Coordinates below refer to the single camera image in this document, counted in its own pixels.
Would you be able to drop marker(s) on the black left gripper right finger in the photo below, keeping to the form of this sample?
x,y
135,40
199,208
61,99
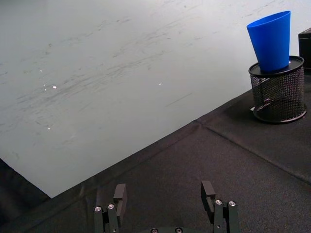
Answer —
x,y
219,213

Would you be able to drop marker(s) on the black box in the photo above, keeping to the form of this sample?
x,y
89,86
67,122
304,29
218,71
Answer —
x,y
305,46

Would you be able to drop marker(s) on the black table cloth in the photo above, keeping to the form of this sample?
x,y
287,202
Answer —
x,y
194,179

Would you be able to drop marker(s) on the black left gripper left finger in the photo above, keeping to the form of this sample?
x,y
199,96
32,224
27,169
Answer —
x,y
120,201

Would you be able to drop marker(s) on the black mesh pen holder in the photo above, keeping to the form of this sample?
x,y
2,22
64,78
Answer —
x,y
279,97

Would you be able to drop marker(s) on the blue plastic cup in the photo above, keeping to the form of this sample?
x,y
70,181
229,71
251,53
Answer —
x,y
272,41

